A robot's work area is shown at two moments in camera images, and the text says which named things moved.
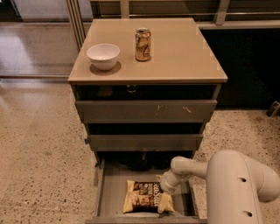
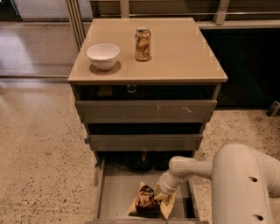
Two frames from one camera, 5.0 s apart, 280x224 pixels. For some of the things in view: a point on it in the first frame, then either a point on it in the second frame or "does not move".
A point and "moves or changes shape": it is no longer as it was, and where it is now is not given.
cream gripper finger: x=165 y=202 → x=159 y=194
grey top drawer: x=147 y=111 does not move
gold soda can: x=143 y=45 does not move
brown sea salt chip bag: x=142 y=197 moves or changes shape
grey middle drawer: x=145 y=142 does not move
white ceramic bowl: x=103 y=57 does not move
